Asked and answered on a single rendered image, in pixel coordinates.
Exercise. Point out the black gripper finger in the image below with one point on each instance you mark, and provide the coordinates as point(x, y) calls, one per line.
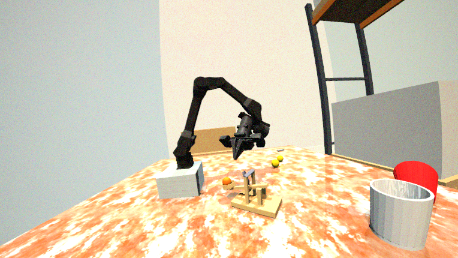
point(242, 145)
point(234, 146)

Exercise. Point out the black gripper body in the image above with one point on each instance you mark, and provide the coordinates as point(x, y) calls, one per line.
point(244, 131)

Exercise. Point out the brown ball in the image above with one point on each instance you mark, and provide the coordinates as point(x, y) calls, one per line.
point(226, 181)

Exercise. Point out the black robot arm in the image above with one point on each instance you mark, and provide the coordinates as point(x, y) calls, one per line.
point(187, 139)

